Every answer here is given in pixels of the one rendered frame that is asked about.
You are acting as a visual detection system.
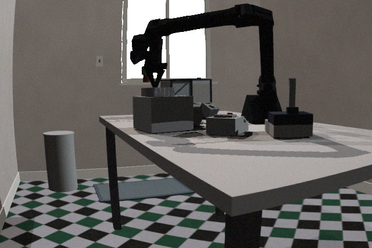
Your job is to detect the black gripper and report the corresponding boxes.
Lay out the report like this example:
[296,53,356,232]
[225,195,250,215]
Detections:
[144,50,167,88]

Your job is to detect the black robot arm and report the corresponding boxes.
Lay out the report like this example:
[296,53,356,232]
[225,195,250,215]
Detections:
[130,3,278,118]

